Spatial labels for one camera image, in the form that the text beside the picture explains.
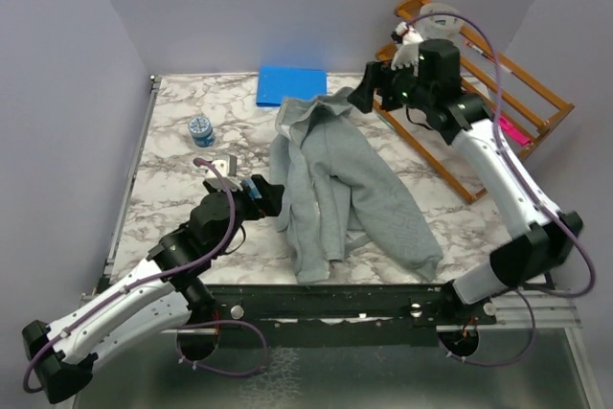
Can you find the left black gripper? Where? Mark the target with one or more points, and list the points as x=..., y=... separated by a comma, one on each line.
x=269, y=202

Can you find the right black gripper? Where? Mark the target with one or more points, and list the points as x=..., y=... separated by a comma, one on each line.
x=376, y=76

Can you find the grey zip jacket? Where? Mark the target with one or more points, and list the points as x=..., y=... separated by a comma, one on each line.
x=339, y=194

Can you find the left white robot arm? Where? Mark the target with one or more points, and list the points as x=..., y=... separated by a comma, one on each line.
x=163, y=291

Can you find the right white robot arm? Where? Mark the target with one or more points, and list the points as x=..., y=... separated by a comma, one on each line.
x=541, y=234

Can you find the blue binder folder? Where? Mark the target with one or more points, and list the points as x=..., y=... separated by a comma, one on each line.
x=277, y=83

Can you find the blue upright jar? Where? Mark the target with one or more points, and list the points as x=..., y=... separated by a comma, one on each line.
x=201, y=131

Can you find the clear tape roll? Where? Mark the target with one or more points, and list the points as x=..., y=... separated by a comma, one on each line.
x=444, y=25

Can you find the red white pen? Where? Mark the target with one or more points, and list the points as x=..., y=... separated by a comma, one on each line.
x=474, y=47

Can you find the pink highlighter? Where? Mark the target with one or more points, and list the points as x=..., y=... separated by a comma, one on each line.
x=514, y=133

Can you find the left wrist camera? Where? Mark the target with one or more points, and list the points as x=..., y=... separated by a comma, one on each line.
x=222, y=170

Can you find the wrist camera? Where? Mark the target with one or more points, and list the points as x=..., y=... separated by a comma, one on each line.
x=222, y=170
x=407, y=40

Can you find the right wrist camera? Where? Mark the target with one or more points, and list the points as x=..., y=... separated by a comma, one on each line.
x=407, y=40

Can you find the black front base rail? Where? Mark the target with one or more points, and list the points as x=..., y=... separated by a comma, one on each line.
x=244, y=316

